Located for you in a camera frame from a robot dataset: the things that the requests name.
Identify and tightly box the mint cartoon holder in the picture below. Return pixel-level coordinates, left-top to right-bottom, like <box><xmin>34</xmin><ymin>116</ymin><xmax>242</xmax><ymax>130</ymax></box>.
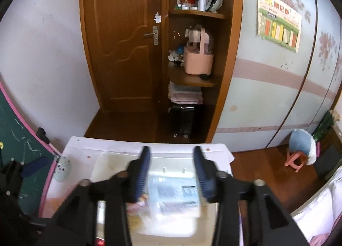
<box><xmin>53</xmin><ymin>156</ymin><xmax>71</xmax><ymax>182</ymax></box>

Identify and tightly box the pink cartoon table cover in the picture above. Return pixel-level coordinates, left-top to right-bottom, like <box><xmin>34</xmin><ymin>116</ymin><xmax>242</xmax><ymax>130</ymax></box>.
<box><xmin>39</xmin><ymin>136</ymin><xmax>244</xmax><ymax>246</ymax></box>

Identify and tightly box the clear cake snack packet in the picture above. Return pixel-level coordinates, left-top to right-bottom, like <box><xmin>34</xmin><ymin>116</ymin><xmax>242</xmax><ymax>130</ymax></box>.
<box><xmin>148</xmin><ymin>178</ymin><xmax>201</xmax><ymax>218</ymax></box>

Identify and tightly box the stack of folded cloths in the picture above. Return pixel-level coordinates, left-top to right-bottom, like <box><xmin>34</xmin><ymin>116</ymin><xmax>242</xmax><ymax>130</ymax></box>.
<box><xmin>168</xmin><ymin>82</ymin><xmax>205</xmax><ymax>105</ymax></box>

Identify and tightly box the pink yellow snack packet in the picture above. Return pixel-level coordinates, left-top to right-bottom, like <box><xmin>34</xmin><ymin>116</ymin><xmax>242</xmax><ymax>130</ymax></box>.
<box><xmin>125</xmin><ymin>193</ymin><xmax>150</xmax><ymax>225</ymax></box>

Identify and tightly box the white plastic bin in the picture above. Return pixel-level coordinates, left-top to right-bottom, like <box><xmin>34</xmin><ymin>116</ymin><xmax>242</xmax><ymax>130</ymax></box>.
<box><xmin>91</xmin><ymin>151</ymin><xmax>233</xmax><ymax>238</ymax></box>

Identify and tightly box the green chalkboard with pink frame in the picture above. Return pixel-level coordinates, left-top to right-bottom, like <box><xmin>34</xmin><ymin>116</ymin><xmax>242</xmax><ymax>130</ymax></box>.
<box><xmin>0</xmin><ymin>80</ymin><xmax>62</xmax><ymax>220</ymax></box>

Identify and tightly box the wall poster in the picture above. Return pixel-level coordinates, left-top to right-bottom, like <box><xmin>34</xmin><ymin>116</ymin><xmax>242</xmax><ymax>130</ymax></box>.
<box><xmin>256</xmin><ymin>0</ymin><xmax>302</xmax><ymax>53</ymax></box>

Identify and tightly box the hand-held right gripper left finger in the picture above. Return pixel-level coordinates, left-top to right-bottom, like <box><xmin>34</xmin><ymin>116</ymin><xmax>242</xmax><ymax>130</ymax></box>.
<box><xmin>37</xmin><ymin>146</ymin><xmax>152</xmax><ymax>246</ymax></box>

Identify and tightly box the pink stool with blue cushion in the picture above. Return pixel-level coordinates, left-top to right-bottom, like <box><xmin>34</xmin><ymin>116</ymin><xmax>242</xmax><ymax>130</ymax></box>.
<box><xmin>289</xmin><ymin>129</ymin><xmax>317</xmax><ymax>166</ymax></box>

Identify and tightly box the metal door handle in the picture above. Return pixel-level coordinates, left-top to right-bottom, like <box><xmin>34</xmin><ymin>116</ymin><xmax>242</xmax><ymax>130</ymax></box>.
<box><xmin>143</xmin><ymin>25</ymin><xmax>159</xmax><ymax>46</ymax></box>

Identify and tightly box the dark green cloth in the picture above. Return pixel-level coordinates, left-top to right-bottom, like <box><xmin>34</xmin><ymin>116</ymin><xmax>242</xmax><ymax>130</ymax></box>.
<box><xmin>315</xmin><ymin>112</ymin><xmax>335</xmax><ymax>141</ymax></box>

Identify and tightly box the dark wooden cabinet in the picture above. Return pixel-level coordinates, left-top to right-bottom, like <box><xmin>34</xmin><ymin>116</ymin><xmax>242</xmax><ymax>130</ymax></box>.
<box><xmin>313</xmin><ymin>118</ymin><xmax>342</xmax><ymax>180</ymax></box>

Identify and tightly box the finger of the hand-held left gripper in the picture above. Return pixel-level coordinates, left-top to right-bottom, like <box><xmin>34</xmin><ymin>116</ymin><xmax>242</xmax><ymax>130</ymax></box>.
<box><xmin>0</xmin><ymin>156</ymin><xmax>48</xmax><ymax>204</ymax></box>

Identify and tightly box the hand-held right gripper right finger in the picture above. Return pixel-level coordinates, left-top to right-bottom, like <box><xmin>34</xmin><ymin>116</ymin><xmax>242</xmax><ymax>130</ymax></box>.
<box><xmin>193</xmin><ymin>146</ymin><xmax>310</xmax><ymax>246</ymax></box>

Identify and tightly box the small plush toy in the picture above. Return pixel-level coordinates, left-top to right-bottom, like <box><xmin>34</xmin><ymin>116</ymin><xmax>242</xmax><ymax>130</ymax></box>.
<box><xmin>168</xmin><ymin>49</ymin><xmax>185</xmax><ymax>62</ymax></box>

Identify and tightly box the pink handled basket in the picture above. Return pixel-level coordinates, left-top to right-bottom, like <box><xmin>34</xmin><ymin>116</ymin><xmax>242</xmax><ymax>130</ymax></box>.
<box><xmin>183</xmin><ymin>27</ymin><xmax>215</xmax><ymax>75</ymax></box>

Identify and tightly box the wooden corner shelf unit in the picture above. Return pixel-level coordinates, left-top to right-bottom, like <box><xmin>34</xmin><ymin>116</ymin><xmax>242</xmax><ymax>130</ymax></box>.
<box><xmin>160</xmin><ymin>0</ymin><xmax>244</xmax><ymax>143</ymax></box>

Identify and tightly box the pink plastic stool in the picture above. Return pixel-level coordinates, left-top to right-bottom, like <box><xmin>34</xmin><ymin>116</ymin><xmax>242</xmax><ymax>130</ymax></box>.
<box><xmin>284</xmin><ymin>150</ymin><xmax>308</xmax><ymax>174</ymax></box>

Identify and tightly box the white pillow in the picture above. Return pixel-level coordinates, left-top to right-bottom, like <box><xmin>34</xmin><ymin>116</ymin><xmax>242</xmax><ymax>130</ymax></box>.
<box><xmin>292</xmin><ymin>167</ymin><xmax>342</xmax><ymax>244</ymax></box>

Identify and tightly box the brown wooden door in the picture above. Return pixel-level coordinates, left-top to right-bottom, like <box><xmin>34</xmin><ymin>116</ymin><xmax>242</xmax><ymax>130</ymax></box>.
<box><xmin>80</xmin><ymin>0</ymin><xmax>170</xmax><ymax>115</ymax></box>

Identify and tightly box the black suitcase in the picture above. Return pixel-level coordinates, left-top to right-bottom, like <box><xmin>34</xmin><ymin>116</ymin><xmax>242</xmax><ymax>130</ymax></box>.
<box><xmin>169</xmin><ymin>103</ymin><xmax>197</xmax><ymax>138</ymax></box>

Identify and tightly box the floral sliding wardrobe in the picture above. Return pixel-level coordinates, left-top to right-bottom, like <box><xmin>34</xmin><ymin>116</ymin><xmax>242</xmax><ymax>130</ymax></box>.
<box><xmin>214</xmin><ymin>0</ymin><xmax>342</xmax><ymax>153</ymax></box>

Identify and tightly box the black chalkboard knob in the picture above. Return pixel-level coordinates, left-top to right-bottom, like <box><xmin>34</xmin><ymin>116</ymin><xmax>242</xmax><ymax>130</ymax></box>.
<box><xmin>37</xmin><ymin>127</ymin><xmax>51</xmax><ymax>145</ymax></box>

